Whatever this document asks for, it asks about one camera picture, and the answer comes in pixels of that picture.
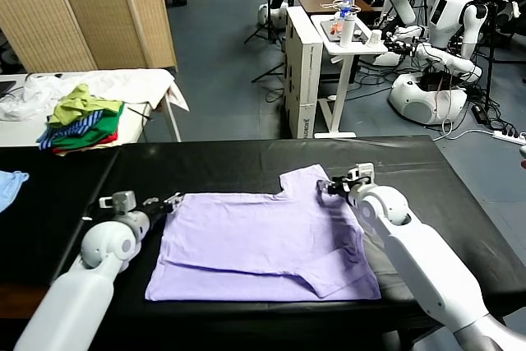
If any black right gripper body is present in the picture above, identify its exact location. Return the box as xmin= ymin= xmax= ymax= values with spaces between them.
xmin=333 ymin=176 xmax=358 ymax=201

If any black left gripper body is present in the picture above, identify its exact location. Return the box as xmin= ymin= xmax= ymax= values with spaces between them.
xmin=141 ymin=198 xmax=166 ymax=229

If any lavender t-shirt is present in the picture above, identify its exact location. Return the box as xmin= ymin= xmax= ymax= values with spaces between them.
xmin=144 ymin=164 xmax=382 ymax=302

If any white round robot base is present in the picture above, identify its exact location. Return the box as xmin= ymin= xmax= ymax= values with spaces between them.
xmin=257 ymin=1 xmax=288 ymax=31

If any glossy black table cover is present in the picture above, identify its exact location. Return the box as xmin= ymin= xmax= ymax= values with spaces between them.
xmin=48 ymin=135 xmax=526 ymax=330

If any red garment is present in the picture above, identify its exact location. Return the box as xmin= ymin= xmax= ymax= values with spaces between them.
xmin=52 ymin=128 xmax=119 ymax=154

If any white folding table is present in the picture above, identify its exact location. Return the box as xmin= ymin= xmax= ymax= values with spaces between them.
xmin=0 ymin=71 xmax=184 ymax=149

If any white standing desk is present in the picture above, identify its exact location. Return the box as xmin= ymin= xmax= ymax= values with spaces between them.
xmin=310 ymin=13 xmax=390 ymax=140

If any dark green garment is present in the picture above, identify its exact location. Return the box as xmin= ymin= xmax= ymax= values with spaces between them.
xmin=51 ymin=103 xmax=126 ymax=149

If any beige garment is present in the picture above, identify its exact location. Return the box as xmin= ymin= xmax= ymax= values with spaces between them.
xmin=55 ymin=141 xmax=122 ymax=158

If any matte black table cover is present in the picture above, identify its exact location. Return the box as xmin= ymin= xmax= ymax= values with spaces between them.
xmin=0 ymin=145 xmax=120 ymax=289

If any tall white cardboard box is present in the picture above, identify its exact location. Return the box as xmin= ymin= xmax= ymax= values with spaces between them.
xmin=284 ymin=6 xmax=325 ymax=139

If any blue striped garment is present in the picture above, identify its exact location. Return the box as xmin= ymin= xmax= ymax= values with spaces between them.
xmin=38 ymin=111 xmax=104 ymax=151

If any white draped cloth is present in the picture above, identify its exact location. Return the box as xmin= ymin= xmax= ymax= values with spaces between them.
xmin=24 ymin=69 xmax=191 ymax=113

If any black tripod stand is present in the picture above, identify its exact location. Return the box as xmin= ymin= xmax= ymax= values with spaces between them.
xmin=244 ymin=0 xmax=285 ymax=46
xmin=251 ymin=0 xmax=295 ymax=85

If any lime green garment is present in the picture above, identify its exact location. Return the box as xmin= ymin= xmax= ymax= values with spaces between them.
xmin=48 ymin=84 xmax=124 ymax=125

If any light blue garment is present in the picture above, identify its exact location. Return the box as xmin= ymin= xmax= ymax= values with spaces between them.
xmin=0 ymin=169 xmax=30 ymax=215

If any white thermos bottle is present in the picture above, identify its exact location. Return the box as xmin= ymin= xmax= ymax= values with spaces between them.
xmin=339 ymin=12 xmax=357 ymax=48

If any white crumpled garment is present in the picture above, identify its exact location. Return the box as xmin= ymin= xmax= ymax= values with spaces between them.
xmin=0 ymin=73 xmax=62 ymax=122

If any white power strip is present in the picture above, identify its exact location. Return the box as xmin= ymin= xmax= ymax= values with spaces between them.
xmin=492 ymin=129 xmax=526 ymax=145

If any black pole stand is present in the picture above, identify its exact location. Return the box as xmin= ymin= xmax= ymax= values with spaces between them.
xmin=483 ymin=1 xmax=501 ymax=109

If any white wheeled humanoid robot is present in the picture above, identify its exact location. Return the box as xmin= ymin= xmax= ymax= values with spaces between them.
xmin=385 ymin=0 xmax=490 ymax=127

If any bamboo folding screen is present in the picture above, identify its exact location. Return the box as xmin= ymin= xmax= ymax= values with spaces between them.
xmin=0 ymin=0 xmax=178 ymax=75

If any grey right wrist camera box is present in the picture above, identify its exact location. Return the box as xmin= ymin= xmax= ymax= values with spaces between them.
xmin=347 ymin=163 xmax=376 ymax=186

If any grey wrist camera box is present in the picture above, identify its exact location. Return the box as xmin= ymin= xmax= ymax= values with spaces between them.
xmin=347 ymin=163 xmax=376 ymax=186
xmin=98 ymin=190 xmax=137 ymax=215

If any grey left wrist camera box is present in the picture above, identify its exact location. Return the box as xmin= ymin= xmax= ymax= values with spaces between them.
xmin=98 ymin=190 xmax=137 ymax=215

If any thin black cable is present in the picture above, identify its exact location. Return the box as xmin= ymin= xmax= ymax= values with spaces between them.
xmin=127 ymin=107 xmax=155 ymax=122

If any white power cable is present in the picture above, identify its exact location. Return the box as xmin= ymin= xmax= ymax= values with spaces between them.
xmin=431 ymin=120 xmax=496 ymax=143

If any white coiled cable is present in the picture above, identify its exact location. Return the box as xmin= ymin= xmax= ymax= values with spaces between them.
xmin=321 ymin=0 xmax=362 ymax=15

